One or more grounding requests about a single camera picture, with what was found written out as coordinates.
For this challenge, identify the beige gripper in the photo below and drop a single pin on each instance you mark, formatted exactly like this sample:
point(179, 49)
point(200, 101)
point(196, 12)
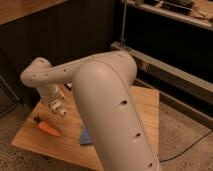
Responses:
point(50, 94)

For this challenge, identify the white plastic bottle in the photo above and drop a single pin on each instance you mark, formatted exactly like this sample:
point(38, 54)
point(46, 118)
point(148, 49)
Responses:
point(61, 111)

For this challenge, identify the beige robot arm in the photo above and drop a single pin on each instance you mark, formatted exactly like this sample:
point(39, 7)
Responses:
point(101, 88)

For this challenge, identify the orange toy carrot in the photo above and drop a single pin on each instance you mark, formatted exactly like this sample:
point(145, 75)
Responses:
point(45, 127)

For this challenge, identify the blue sponge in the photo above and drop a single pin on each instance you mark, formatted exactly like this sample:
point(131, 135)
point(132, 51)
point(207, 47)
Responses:
point(84, 137)

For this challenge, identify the wooden counter top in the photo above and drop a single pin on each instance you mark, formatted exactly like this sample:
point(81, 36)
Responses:
point(14, 9)

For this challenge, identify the metal shelf pole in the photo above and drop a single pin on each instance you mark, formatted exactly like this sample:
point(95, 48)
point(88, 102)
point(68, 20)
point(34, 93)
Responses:
point(122, 39)

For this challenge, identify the wooden shelf with clutter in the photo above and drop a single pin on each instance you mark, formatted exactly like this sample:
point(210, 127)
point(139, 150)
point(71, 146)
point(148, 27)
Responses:
point(194, 12)

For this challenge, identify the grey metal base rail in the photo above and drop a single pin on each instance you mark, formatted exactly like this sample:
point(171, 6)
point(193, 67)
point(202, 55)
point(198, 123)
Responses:
point(197, 87)

